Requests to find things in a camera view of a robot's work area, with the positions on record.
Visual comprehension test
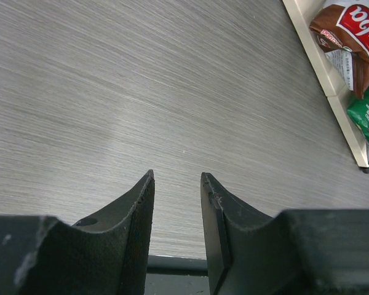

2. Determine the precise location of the cream three-tier shelf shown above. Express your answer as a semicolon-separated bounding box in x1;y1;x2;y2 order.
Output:
283;0;369;174

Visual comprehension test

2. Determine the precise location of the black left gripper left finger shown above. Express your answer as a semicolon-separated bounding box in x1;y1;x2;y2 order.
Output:
0;171;155;294

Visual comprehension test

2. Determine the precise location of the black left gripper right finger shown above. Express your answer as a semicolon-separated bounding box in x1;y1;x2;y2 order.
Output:
200;173;369;294

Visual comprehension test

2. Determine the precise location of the brown Chuba cassava chips bag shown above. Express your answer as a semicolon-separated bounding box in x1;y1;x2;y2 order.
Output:
309;1;369;99

